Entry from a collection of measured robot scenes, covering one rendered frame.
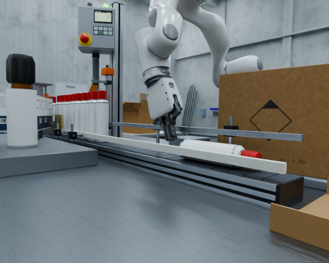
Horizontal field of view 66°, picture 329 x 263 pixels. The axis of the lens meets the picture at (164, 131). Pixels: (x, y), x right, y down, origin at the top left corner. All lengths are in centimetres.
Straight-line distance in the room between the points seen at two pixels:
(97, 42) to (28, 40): 908
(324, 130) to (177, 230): 45
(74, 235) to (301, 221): 30
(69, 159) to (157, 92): 32
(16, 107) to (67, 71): 961
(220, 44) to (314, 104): 58
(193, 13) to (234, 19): 1090
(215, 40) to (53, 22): 978
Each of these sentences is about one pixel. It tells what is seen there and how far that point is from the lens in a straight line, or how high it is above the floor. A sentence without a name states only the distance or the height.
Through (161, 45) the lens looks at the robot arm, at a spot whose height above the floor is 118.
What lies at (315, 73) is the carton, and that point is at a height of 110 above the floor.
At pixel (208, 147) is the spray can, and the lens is 59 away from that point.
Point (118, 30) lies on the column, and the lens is 127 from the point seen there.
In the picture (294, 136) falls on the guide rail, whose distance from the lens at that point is 55.
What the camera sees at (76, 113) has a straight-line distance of 120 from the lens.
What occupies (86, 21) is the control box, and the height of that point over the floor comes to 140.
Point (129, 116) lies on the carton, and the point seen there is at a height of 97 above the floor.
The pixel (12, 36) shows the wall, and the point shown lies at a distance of 1020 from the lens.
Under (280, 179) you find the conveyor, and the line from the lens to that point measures 52.
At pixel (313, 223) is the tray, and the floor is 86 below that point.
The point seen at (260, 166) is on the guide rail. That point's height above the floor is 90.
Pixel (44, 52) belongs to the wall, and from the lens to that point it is 1035.
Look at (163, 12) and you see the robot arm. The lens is 75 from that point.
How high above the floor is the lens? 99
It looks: 4 degrees down
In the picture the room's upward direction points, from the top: 1 degrees clockwise
